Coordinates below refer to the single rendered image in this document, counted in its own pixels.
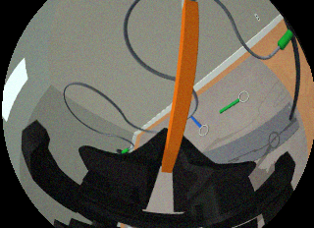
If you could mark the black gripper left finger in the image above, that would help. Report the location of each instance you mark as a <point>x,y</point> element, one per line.
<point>139,168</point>

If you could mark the green handle with white loop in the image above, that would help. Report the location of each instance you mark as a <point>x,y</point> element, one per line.
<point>233,103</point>

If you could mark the orange handle with grey loop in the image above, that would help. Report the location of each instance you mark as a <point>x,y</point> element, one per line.
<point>186,68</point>

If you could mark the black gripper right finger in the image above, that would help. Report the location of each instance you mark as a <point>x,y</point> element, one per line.
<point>194,172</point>

